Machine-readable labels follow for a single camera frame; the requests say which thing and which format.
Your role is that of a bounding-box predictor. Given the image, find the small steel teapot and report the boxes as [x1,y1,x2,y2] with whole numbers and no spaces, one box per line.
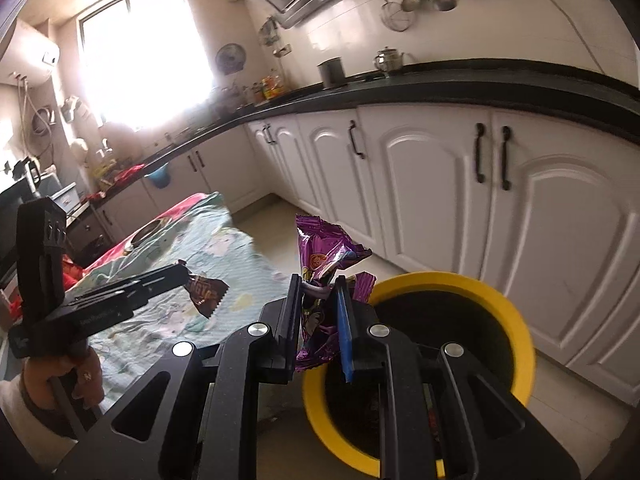
[373,47,404,77]

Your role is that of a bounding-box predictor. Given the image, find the round wall fan vent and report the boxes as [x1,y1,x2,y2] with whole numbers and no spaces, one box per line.
[215,42,246,75]

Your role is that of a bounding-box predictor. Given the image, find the round metal plate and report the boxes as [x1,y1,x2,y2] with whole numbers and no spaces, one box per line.
[124,218,168,254]

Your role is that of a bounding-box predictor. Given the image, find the round wire strainer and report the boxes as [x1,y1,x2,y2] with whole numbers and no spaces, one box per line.
[381,0,414,32]

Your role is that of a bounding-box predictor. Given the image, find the light blue cartoon blanket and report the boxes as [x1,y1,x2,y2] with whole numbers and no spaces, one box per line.
[66,193,288,410]

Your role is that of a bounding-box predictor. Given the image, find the pink bed sheet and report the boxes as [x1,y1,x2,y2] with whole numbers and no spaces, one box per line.
[84,193,208,274]

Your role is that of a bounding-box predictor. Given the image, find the brown snack wrapper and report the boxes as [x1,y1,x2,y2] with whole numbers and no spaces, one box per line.
[184,274,229,318]

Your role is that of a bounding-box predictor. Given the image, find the black kettle power cable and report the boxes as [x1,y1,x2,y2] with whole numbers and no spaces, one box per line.
[531,0,609,76]

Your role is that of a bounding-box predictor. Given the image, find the yellow rimmed trash bin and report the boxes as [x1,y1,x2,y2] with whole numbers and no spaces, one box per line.
[303,271,536,478]

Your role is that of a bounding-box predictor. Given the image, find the blue hanging basket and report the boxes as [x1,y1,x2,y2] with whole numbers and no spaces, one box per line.
[144,162,171,190]

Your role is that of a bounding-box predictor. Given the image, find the dark metal cup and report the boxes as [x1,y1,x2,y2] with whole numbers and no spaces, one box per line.
[318,58,348,90]

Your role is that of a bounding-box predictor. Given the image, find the condiment bottles on counter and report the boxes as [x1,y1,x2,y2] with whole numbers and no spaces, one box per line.
[250,70,288,104]

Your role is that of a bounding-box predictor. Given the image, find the purple snack wrapper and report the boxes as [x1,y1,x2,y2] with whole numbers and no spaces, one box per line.
[295,214,372,372]

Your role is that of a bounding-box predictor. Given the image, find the person's left hand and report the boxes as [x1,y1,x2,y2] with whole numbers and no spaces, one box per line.
[22,347,104,410]

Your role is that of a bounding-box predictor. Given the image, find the black kitchen countertop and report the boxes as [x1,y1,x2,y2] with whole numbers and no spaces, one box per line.
[85,58,639,207]

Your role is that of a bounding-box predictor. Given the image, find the white lower cabinets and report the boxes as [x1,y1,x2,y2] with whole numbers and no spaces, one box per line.
[98,104,639,404]

